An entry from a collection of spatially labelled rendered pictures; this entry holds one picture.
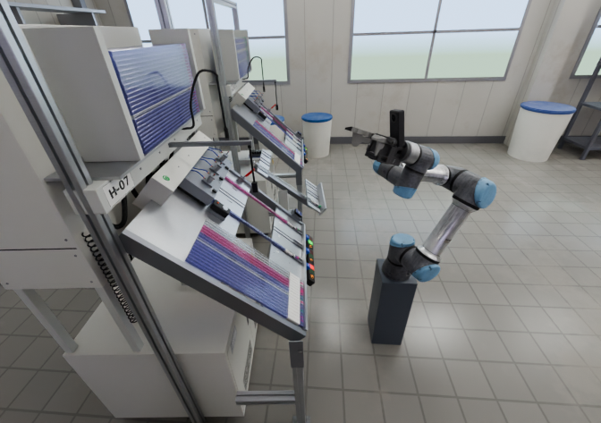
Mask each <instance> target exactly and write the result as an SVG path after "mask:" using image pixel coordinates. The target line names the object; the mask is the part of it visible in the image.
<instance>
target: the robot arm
mask: <svg viewBox="0 0 601 423"><path fill-rule="evenodd" d="M389 113H390V137H389V136H388V137H386V136H384V135H381V134H378V133H376V134H374V133H371V132H368V131H363V130H361V129H358V128H355V127H352V126H350V127H345V130H347V131H352V141H351V144H352V145H353V146H354V147H357V146H358V145H359V144H360V143H361V142H364V143H369V142H370V141H371V142H370V145H368V147H367V149H366V150H367V151H366V154H365V156H366V157H368V158H370V159H372V160H375V162H374V164H373V170H374V171H375V172H376V173H377V174H378V175H380V176H382V177H383V178H385V179H386V180H388V181H389V182H390V183H391V184H393V185H394V188H393V192H394V193H395V194H396V195H398V196H400V197H402V198H404V199H411V198H412V196H413V195H414V193H415V192H416V190H417V188H418V187H419V184H420V182H432V183H434V184H435V185H438V186H442V187H444V188H446V189H448V190H449V191H451V192H453V195H452V200H453V203H452V204H451V205H450V206H449V207H448V209H447V210H446V212H445V213H444V215H443V216H442V218H441V219H440V221H439V222H438V223H437V225H436V227H435V228H434V230H433V231H432V232H431V234H430V235H429V236H428V237H427V239H426V240H425V242H424V243H423V245H419V246H418V247H416V246H415V239H414V238H413V237H412V236H410V235H408V234H406V233H397V234H395V235H393V236H392V237H391V240H390V241H389V249H388V254H387V258H386V259H385V261H384V262H383V265H382V271H383V273H384V274H385V276H387V277H388V278H390V279H392V280H395V281H405V280H407V279H409V278H410V276H411V274H412V276H413V277H415V278H416V279H417V280H418V281H420V282H427V281H429V280H431V279H433V278H434V277H436V276H437V275H438V274H439V272H440V269H441V268H440V266H439V265H438V264H439V263H440V261H441V258H440V255H441V254H442V253H443V251H444V249H445V248H446V247H447V245H448V244H449V243H450V241H451V240H452V239H453V237H454V235H455V234H456V233H457V232H458V231H459V230H460V228H461V227H462V225H463V224H464V222H465V221H466V220H467V218H468V217H469V216H470V214H471V213H472V212H477V211H478V210H479V209H480V208H486V207H487V206H489V205H490V204H491V203H492V202H493V200H494V198H495V195H496V185H495V184H494V183H493V182H491V181H489V180H488V178H486V177H482V176H480V175H478V174H476V173H473V172H471V171H469V170H467V169H464V168H461V167H457V166H451V165H439V161H440V156H439V154H438V153H437V152H436V151H435V150H433V149H432V148H429V147H424V146H421V145H419V144H416V143H413V142H410V141H407V140H404V110H400V109H393V110H390V112H389ZM362 135H363V136H366V137H368V138H366V137H363V136H362ZM371 151H372V152H371Z"/></svg>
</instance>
